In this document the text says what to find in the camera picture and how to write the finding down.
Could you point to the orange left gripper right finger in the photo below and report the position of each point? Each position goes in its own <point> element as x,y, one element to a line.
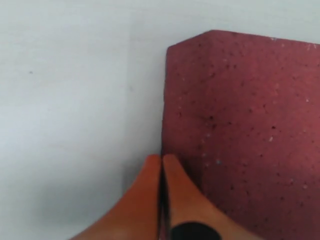
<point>191,215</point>

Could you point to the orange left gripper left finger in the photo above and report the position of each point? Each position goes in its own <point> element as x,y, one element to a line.
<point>136,216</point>

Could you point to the red brick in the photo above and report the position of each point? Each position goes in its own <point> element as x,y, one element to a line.
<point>242,113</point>

